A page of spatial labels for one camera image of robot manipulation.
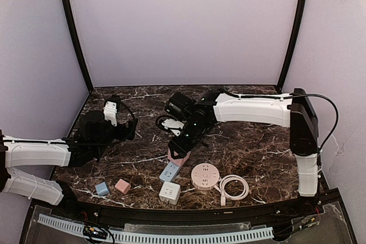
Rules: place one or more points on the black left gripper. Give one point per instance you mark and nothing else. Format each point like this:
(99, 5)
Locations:
(124, 129)

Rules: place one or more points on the black frame post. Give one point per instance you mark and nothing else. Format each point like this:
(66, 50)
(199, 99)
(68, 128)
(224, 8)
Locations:
(76, 44)
(291, 44)

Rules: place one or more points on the pink cube socket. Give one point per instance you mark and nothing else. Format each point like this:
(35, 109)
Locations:
(180, 161)

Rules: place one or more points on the small pink plug adapter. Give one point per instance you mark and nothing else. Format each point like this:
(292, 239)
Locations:
(122, 186)

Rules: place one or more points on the light blue power strip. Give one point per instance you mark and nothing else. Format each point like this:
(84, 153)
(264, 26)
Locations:
(170, 172)

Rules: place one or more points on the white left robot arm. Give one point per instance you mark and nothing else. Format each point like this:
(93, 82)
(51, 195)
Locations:
(16, 152)

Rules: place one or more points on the black right frame post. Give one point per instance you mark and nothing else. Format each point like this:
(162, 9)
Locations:
(291, 44)

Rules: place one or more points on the round pink socket hub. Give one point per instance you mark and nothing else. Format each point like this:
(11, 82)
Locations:
(205, 176)

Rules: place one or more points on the white slotted cable duct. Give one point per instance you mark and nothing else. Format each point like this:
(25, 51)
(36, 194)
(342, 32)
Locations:
(115, 236)

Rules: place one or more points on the white cube socket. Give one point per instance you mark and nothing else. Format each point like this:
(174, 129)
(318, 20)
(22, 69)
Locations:
(170, 192)

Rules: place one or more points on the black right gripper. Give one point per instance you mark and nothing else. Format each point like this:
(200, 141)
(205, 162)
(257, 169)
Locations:
(177, 147)

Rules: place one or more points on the black left frame post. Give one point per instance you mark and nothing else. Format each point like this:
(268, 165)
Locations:
(76, 44)

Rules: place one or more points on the small blue plug adapter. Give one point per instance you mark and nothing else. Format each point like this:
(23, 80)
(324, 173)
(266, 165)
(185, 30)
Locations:
(102, 189)

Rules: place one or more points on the black front frame rail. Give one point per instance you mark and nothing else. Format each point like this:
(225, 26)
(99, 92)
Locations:
(269, 214)

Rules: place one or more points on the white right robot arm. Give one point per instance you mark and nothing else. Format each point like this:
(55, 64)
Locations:
(292, 110)

